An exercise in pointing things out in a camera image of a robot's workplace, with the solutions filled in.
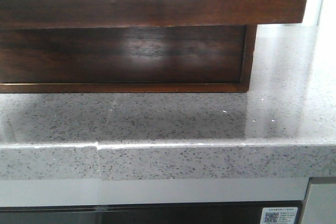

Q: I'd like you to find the wooden drawer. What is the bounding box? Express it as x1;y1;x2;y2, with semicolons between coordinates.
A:
1;0;307;29
0;25;247;84

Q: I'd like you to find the dark wooden drawer cabinet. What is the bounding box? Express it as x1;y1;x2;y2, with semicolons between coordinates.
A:
0;24;258;93

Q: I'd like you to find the black appliance under counter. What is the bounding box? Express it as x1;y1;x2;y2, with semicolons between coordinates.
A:
1;201;302;223

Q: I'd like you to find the white QR code sticker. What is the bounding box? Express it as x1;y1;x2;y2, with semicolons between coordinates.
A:
260;207;298;224

